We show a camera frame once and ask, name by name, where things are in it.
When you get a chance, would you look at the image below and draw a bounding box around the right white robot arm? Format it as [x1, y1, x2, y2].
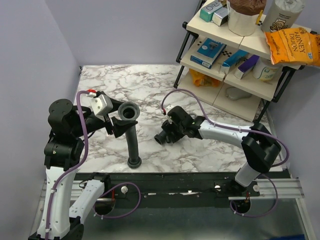
[158, 105, 281, 196]

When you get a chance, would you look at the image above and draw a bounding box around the teal green box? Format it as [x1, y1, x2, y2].
[199, 0, 223, 23]

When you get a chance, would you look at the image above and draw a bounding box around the blue white carton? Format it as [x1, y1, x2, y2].
[219, 50, 248, 75]

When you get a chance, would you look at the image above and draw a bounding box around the black corrugated hose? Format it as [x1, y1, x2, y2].
[117, 101, 143, 170]

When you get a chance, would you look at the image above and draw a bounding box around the white round container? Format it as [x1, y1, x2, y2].
[252, 57, 282, 81]

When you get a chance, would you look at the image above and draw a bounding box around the orange snack bag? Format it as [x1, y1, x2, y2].
[188, 68, 220, 88]

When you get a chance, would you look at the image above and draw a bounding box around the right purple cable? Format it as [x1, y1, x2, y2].
[161, 89, 290, 218]

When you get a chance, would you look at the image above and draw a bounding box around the cream tiered shelf rack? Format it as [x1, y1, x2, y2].
[174, 0, 304, 122]

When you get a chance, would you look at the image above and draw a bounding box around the white tub brown lid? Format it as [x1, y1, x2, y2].
[226, 0, 267, 37]

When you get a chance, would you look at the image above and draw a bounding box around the purple white carton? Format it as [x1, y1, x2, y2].
[234, 55, 260, 80]

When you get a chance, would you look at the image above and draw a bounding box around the grey cylindrical canister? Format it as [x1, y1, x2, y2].
[261, 0, 306, 33]

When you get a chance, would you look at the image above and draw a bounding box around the grey T pipe fitting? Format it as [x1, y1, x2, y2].
[154, 129, 180, 145]

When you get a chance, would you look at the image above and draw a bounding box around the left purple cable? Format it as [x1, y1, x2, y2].
[46, 90, 141, 240]

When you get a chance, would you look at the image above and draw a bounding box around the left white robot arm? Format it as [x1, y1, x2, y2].
[30, 89, 142, 240]

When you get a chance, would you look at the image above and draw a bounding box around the purple cable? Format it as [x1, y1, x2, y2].
[46, 90, 141, 240]
[161, 89, 290, 218]

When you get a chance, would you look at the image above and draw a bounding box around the blue product box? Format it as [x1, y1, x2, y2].
[190, 38, 227, 69]

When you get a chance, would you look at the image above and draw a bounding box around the orange honey dijon chip bag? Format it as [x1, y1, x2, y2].
[264, 27, 320, 67]

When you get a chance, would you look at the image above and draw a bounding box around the aluminium frame rail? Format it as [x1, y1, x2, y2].
[40, 178, 305, 202]

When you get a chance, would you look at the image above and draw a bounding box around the silver small box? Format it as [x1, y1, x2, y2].
[211, 7, 229, 27]

